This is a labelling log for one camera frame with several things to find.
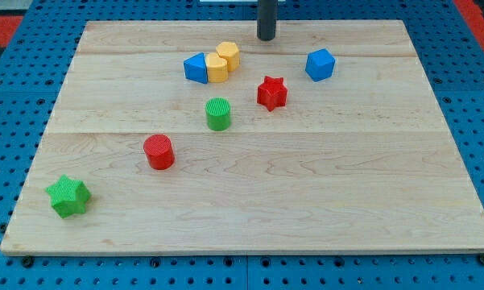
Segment wooden board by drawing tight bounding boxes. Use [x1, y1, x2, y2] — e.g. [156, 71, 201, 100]
[1, 20, 484, 256]

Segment red star block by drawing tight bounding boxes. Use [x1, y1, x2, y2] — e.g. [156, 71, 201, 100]
[257, 76, 288, 111]

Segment red cylinder block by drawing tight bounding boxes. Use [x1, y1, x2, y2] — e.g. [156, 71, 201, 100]
[143, 134, 175, 170]

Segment green cylinder block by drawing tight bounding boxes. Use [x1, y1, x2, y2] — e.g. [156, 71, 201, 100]
[205, 97, 231, 131]

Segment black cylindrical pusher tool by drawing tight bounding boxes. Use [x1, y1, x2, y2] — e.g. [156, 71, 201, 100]
[257, 0, 278, 41]

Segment yellow heart block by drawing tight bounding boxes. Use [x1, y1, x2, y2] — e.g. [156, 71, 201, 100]
[205, 52, 229, 83]

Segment green star block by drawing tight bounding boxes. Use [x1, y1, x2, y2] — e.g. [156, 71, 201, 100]
[45, 175, 92, 218]

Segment blue triangle block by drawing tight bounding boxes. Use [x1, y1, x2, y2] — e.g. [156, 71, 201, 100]
[184, 52, 208, 84]

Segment blue cube block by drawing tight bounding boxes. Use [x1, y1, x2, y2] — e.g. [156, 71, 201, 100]
[305, 48, 336, 81]

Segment yellow hexagon block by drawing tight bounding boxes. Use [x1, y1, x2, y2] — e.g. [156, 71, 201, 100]
[216, 42, 240, 72]

